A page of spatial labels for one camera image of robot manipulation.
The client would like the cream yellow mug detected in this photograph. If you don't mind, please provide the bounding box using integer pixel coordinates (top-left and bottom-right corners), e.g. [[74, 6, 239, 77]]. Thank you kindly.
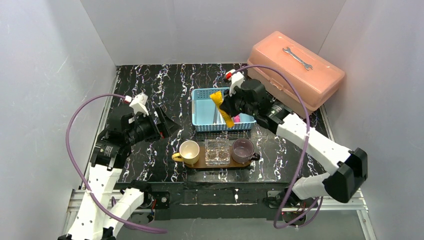
[[171, 140, 200, 165]]

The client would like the yellow toothpaste tube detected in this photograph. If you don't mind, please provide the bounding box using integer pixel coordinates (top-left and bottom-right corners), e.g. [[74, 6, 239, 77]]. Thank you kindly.
[[209, 91, 235, 128]]

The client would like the light blue plastic basket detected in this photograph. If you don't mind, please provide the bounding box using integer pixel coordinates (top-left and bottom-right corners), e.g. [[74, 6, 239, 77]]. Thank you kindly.
[[191, 87, 256, 132]]

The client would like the brown wooden oval tray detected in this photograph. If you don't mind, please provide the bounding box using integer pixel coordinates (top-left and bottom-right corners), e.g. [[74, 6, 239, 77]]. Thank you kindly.
[[186, 146, 253, 169]]

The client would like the purple translucent cup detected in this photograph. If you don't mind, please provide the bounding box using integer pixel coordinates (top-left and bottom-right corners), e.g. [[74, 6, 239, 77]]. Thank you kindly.
[[231, 138, 261, 164]]

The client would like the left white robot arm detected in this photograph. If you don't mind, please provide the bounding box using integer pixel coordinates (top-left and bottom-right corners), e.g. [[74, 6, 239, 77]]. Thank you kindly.
[[59, 106, 180, 240]]

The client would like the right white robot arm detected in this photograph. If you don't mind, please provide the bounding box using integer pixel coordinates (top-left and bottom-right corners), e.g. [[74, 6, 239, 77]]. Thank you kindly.
[[219, 79, 368, 203]]

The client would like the pink toothpaste tube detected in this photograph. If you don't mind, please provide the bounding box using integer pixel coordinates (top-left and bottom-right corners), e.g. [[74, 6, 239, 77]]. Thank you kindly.
[[232, 115, 241, 123]]

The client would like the grey toothbrush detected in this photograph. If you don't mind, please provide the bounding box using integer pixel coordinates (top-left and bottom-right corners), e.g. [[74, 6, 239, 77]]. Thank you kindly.
[[213, 107, 221, 124]]

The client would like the silver open-end wrench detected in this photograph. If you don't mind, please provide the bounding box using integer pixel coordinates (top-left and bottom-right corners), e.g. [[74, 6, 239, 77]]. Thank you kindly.
[[282, 47, 313, 71]]

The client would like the pink plastic toolbox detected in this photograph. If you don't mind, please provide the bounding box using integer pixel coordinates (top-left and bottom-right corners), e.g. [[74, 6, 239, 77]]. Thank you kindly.
[[247, 31, 345, 118]]

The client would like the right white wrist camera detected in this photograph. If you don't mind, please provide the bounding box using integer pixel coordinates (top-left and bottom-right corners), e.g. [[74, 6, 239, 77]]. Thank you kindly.
[[224, 69, 245, 96]]

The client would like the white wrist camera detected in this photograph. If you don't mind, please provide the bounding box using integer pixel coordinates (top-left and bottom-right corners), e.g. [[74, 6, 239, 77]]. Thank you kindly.
[[124, 93, 149, 117], [224, 69, 245, 96]]

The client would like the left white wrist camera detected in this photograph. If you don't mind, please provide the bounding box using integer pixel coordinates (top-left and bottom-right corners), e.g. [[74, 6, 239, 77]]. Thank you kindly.
[[124, 93, 149, 117]]

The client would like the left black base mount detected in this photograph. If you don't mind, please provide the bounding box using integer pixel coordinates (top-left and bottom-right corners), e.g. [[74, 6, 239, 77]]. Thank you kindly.
[[137, 191, 171, 210]]

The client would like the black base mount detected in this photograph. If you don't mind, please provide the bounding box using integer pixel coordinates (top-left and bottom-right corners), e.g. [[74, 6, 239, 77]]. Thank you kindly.
[[267, 189, 319, 210], [137, 191, 171, 210]]

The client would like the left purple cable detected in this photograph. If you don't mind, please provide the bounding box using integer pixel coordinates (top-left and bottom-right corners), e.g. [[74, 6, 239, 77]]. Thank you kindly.
[[64, 94, 169, 235]]

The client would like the purple cable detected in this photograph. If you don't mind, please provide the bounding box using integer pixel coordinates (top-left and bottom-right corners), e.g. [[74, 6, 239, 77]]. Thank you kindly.
[[64, 94, 169, 235], [225, 64, 324, 230]]

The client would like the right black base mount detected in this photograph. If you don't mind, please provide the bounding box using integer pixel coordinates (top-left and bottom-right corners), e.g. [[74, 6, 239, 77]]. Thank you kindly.
[[267, 189, 319, 210]]

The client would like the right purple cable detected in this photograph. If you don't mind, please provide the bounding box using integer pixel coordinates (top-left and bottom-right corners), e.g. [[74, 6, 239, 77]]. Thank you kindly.
[[225, 64, 324, 230]]

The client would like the aluminium frame rail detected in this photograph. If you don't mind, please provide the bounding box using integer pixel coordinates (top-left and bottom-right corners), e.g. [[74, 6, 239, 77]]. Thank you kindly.
[[69, 187, 368, 212]]

